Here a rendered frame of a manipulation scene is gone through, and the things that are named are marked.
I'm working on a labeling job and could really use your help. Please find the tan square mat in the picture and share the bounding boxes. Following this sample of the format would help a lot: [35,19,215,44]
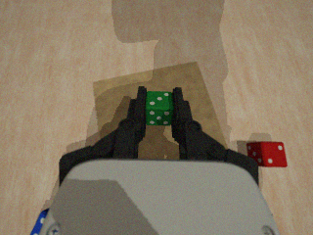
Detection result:
[93,61,228,160]

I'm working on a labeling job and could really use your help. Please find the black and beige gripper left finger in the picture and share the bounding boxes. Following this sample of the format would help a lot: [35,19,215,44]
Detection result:
[59,86,147,188]

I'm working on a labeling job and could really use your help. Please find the blue die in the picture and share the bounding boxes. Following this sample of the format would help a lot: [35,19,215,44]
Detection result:
[30,208,49,235]

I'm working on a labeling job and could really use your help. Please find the red die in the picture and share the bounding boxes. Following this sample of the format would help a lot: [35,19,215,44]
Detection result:
[246,142,288,167]

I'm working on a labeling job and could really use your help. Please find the green die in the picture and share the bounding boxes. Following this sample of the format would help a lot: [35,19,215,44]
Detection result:
[146,91,174,125]

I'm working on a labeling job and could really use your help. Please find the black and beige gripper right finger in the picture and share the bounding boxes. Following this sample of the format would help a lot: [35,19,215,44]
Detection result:
[171,87,259,187]

